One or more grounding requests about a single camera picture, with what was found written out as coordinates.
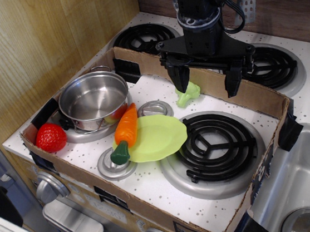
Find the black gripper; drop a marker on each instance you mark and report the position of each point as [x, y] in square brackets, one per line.
[210, 48]

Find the orange toy carrot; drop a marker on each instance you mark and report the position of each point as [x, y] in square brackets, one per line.
[125, 136]

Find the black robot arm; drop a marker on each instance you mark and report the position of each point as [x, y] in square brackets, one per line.
[198, 15]

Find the silver knob behind plate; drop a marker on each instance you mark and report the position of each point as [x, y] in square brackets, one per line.
[156, 107]

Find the light green toy plate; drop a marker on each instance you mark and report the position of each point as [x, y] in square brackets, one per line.
[158, 137]

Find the silver knob near plate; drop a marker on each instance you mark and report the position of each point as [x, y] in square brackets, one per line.
[112, 171]

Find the green toy broccoli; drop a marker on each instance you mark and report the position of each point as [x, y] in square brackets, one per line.
[192, 92]

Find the back right black burner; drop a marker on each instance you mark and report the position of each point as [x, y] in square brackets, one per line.
[273, 67]

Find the black burner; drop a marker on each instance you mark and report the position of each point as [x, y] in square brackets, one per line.
[217, 148]
[144, 37]
[273, 67]

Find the back left black burner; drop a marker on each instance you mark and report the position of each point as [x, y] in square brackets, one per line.
[144, 37]

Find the front right black burner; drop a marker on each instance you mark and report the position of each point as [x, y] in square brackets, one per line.
[217, 148]

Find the hanging metal spatula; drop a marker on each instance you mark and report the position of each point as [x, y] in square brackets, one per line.
[249, 9]

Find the stainless steel pot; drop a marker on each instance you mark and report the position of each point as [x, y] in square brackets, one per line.
[95, 100]

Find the silver toy sink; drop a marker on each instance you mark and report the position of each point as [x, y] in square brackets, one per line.
[283, 200]

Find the red toy strawberry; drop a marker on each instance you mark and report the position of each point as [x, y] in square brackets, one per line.
[51, 138]

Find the brown cardboard fence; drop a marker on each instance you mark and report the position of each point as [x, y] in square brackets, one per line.
[146, 193]

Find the silver oven front knob left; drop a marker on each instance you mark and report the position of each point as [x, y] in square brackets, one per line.
[50, 188]

